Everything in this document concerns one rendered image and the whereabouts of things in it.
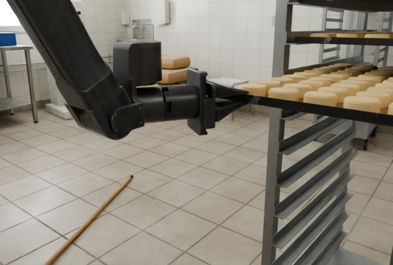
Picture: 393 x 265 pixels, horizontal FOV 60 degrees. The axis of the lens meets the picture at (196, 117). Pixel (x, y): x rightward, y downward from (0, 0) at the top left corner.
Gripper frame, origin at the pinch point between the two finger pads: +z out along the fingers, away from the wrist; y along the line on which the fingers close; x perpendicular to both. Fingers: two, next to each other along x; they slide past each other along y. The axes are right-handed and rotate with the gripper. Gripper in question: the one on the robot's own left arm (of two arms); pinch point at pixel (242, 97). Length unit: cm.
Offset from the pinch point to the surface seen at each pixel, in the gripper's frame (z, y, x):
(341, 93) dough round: 13.7, 1.2, -8.3
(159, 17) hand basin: 100, 24, 460
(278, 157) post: 20.0, -20.6, 17.9
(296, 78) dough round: 16.7, 1.2, 8.0
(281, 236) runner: 24, -46, 20
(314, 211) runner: 42, -46, 28
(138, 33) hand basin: 77, 0, 514
